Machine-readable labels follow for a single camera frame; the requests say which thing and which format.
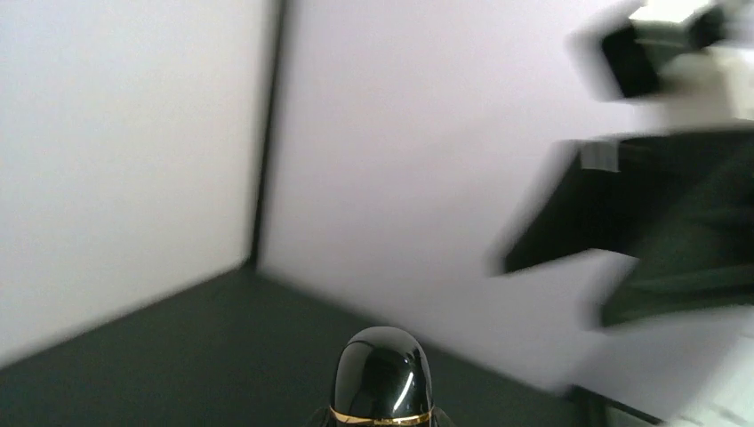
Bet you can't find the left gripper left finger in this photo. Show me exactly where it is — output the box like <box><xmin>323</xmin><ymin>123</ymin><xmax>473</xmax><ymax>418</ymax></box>
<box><xmin>305</xmin><ymin>407</ymin><xmax>332</xmax><ymax>427</ymax></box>

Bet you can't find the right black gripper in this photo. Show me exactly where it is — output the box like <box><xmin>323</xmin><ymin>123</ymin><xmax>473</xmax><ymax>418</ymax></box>
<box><xmin>494</xmin><ymin>138</ymin><xmax>753</xmax><ymax>327</ymax></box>

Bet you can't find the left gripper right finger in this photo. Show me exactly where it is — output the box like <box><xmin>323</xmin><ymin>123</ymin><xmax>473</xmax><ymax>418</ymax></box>
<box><xmin>430</xmin><ymin>407</ymin><xmax>455</xmax><ymax>427</ymax></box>

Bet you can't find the black earbuds charging case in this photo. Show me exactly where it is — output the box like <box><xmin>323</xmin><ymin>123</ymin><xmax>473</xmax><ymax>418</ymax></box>
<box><xmin>326</xmin><ymin>326</ymin><xmax>439</xmax><ymax>426</ymax></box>

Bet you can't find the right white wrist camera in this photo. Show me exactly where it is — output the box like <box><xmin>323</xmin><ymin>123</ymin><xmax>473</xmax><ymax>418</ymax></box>
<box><xmin>568</xmin><ymin>1</ymin><xmax>753</xmax><ymax>134</ymax></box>

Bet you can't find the black enclosure frame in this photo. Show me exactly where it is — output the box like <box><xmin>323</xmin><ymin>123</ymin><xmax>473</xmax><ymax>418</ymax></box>
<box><xmin>243</xmin><ymin>1</ymin><xmax>294</xmax><ymax>271</ymax></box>

